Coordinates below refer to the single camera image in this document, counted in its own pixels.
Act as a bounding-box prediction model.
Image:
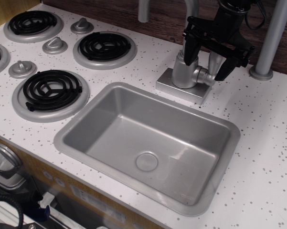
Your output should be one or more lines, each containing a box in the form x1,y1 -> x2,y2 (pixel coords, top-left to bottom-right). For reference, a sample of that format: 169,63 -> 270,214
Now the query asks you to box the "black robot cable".
244,0 -> 267,31

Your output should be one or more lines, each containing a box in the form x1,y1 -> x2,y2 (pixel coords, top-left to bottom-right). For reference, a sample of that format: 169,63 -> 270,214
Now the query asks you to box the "front right stove burner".
12,70 -> 90,123

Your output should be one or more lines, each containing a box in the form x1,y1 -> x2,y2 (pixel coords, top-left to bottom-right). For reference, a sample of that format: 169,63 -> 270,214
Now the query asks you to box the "silver toy faucet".
138,0 -> 213,105

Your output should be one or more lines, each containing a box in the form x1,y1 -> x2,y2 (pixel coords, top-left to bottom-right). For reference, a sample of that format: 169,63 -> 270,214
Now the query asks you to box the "silver knob top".
70,18 -> 94,34

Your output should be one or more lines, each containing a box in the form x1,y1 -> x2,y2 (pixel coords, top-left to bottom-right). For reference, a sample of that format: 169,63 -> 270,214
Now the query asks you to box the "silver knob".
70,18 -> 94,34
42,37 -> 68,55
9,61 -> 37,79

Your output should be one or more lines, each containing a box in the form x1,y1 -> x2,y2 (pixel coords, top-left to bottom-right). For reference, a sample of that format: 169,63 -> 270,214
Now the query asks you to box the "silver knob lower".
9,61 -> 37,79

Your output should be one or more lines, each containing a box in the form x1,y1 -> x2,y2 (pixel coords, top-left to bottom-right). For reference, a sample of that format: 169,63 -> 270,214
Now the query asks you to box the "silver oven dial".
0,143 -> 22,178

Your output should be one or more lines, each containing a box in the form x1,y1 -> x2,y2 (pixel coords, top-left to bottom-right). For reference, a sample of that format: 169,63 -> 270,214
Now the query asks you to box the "silver faucet lever handle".
192,52 -> 223,86

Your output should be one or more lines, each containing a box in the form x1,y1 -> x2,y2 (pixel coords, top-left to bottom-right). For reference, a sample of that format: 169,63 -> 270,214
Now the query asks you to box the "black cable lower left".
0,194 -> 24,226

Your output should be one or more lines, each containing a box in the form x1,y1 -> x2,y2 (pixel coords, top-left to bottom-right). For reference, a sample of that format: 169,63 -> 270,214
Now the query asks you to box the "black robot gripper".
183,0 -> 255,81

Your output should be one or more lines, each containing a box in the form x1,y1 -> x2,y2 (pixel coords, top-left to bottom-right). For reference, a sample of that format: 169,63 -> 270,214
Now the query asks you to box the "silver knob middle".
42,37 -> 68,55

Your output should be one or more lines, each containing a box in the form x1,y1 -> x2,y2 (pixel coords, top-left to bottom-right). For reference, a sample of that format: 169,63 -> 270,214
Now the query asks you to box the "back right stove burner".
73,31 -> 137,70

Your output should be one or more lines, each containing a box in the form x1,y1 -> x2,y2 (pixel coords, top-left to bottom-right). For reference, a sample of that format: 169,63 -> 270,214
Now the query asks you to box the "grey toy sink basin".
54,82 -> 240,217

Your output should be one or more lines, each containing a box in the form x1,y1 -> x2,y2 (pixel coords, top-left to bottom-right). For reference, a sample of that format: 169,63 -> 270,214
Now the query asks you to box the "back left stove burner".
3,10 -> 64,43

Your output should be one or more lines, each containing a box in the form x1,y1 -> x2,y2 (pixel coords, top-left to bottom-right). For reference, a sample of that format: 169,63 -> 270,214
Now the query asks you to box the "grey support pole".
249,0 -> 287,81

